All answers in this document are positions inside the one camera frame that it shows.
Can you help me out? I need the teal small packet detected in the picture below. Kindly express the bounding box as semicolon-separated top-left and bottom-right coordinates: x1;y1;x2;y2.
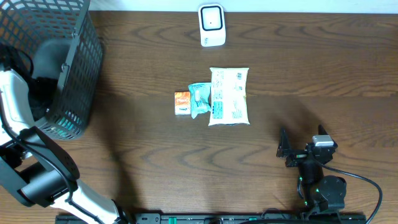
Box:
188;83;211;119

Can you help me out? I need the white snack bag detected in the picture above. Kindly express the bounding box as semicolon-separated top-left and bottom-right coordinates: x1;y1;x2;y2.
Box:
208;67;250;126

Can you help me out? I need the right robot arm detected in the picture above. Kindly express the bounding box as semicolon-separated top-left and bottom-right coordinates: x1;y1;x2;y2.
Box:
276;125;346;220

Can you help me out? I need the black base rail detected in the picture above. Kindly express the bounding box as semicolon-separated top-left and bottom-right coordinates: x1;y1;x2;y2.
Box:
55;212;367;224

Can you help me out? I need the orange small box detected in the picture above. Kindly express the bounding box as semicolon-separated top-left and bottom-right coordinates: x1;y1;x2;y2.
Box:
174;91;191;115

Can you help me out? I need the grey plastic mesh basket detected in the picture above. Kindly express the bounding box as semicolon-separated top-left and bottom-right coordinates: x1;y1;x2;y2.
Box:
1;0;103;140

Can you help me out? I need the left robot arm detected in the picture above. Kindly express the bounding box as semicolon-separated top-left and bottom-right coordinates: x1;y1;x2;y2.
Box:
1;44;131;223

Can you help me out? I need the white barcode scanner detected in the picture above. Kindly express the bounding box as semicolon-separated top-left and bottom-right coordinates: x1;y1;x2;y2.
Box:
198;4;226;47

